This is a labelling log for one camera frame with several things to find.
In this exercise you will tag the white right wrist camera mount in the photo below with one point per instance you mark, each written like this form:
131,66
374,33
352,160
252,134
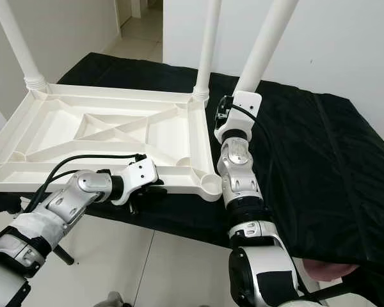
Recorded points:
246,102

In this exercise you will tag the pink cushion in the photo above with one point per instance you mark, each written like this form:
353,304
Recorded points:
333,270

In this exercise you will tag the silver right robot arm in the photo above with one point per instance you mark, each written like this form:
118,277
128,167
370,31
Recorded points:
243,185

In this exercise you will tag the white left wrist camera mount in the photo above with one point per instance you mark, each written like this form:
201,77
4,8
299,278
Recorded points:
139,174

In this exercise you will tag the black metal table leg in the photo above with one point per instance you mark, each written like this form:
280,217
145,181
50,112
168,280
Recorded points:
64,256
333,293

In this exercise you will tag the white plastic table top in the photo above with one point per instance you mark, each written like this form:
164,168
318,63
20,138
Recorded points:
64,125

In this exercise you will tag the grey left robot foot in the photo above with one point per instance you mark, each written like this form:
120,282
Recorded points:
112,299

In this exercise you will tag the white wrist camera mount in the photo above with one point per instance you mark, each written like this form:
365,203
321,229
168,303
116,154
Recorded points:
139,174
246,102

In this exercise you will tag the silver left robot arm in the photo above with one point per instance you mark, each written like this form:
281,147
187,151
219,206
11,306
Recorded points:
64,204

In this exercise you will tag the black cloth table cover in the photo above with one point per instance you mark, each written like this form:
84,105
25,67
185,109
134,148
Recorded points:
333,179

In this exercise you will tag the white plastic table leg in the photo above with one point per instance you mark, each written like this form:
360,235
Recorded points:
265,38
19,38
208,45

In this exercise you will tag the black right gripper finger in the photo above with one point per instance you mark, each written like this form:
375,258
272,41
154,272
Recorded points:
225,105

